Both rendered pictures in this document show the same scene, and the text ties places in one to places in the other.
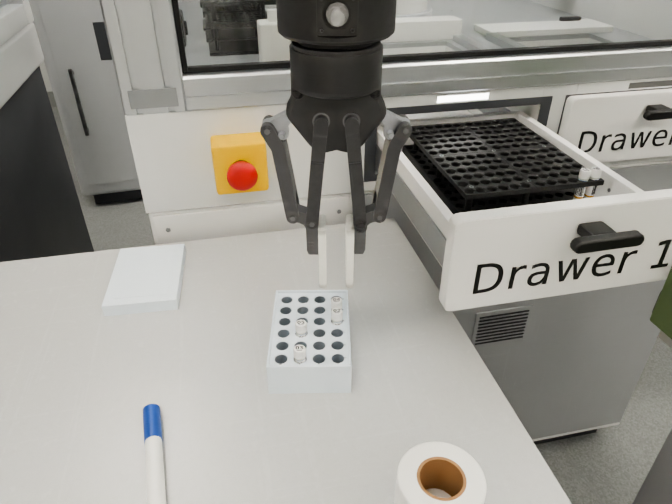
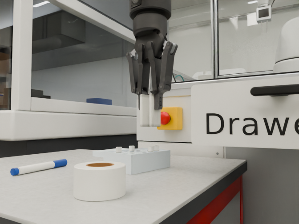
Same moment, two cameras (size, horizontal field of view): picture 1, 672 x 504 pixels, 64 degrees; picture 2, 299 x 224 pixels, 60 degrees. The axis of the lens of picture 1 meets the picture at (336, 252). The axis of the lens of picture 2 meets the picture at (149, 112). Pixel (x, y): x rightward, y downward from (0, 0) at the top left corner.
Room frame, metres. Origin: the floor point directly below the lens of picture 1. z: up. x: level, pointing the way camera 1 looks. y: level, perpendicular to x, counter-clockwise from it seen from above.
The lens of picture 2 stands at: (0.04, -0.38, 0.86)
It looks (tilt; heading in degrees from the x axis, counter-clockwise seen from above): 3 degrees up; 42
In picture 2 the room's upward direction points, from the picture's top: straight up
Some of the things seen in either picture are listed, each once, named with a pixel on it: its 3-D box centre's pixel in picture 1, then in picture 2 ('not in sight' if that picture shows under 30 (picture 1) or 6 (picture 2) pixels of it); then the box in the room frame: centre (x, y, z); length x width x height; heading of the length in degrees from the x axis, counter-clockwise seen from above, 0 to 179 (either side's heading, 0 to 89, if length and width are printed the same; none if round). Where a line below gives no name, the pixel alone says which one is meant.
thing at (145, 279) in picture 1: (147, 277); (117, 152); (0.57, 0.25, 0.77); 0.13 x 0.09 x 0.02; 9
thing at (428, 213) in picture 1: (486, 173); not in sight; (0.68, -0.21, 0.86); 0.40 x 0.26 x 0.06; 12
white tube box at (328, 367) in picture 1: (310, 338); (138, 159); (0.44, 0.03, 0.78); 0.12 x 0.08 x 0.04; 1
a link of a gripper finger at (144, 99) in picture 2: (322, 251); (145, 110); (0.45, 0.01, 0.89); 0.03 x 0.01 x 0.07; 1
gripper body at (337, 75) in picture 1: (336, 95); (150, 39); (0.45, 0.00, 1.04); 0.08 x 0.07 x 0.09; 91
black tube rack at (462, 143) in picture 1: (490, 172); not in sight; (0.67, -0.21, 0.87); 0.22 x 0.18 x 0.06; 12
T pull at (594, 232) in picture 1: (599, 235); (278, 91); (0.45, -0.26, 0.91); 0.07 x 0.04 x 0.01; 102
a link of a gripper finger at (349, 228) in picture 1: (349, 251); (155, 110); (0.45, -0.01, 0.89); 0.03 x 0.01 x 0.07; 1
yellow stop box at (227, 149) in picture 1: (240, 164); (169, 118); (0.69, 0.13, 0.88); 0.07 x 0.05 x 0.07; 102
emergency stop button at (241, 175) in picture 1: (241, 174); (164, 118); (0.65, 0.12, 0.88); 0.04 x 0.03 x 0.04; 102
